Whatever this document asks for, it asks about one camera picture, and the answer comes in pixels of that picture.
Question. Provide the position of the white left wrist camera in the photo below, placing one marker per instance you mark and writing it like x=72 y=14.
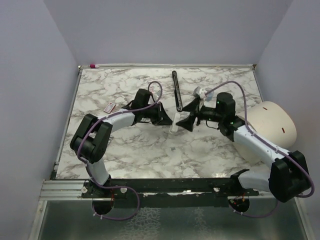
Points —
x=156 y=95

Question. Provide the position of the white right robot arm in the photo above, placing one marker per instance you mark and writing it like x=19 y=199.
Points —
x=288 y=175

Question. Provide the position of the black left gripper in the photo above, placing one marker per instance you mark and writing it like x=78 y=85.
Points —
x=164 y=119

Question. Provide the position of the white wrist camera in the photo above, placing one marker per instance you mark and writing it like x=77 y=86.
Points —
x=199 y=92
x=156 y=95

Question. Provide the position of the large white paper roll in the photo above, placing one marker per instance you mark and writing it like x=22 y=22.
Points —
x=270 y=121

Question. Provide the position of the pink capped white tube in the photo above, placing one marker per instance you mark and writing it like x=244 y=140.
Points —
x=94 y=66

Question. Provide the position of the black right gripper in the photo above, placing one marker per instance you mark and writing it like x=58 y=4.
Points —
x=192 y=107

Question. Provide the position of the red white staple box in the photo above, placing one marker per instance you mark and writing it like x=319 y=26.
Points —
x=109 y=108

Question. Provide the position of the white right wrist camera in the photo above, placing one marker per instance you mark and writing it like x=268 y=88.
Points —
x=199 y=92

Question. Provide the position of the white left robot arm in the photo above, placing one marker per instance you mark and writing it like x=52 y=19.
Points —
x=91 y=138

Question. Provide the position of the white stapler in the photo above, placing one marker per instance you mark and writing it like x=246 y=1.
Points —
x=175 y=119

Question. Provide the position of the clear tub of clips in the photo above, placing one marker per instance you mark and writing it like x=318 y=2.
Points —
x=209 y=94

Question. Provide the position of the aluminium frame rail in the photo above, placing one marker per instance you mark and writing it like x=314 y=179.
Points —
x=67 y=190

